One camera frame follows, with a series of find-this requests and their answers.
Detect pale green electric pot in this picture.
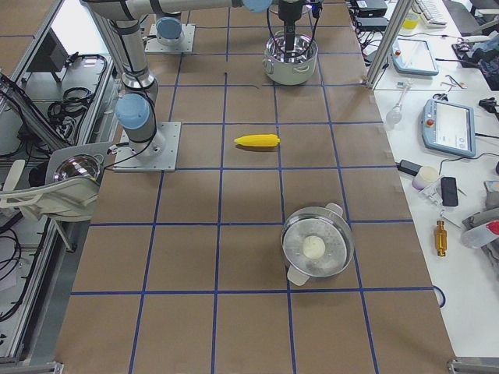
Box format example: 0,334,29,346
262,31,318,86

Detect gold brass fitting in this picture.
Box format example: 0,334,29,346
434,220,448,257

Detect white paper cup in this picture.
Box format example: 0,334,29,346
412,166,440,191

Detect yellow corn cob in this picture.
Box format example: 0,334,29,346
234,134,280,148

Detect far teach pendant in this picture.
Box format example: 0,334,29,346
391,38,439,76

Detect white steamed bun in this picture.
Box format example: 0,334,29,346
302,235,326,259

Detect black power adapter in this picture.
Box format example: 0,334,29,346
396,160,422,176

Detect steel steamer pot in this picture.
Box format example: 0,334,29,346
281,203,355,286

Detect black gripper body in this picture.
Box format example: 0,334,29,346
282,15,296,43

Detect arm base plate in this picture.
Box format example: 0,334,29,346
145,23,196,55
111,122,181,172

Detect black phone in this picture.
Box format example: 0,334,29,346
441,177,458,207

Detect teach pendant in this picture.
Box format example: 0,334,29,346
420,99,476,158
391,38,439,76

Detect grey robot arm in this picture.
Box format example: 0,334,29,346
101,1,181,162
86,0,306,53

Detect aluminium frame post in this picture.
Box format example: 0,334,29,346
365,0,413,89

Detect near teach pendant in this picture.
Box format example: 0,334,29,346
420,99,476,158

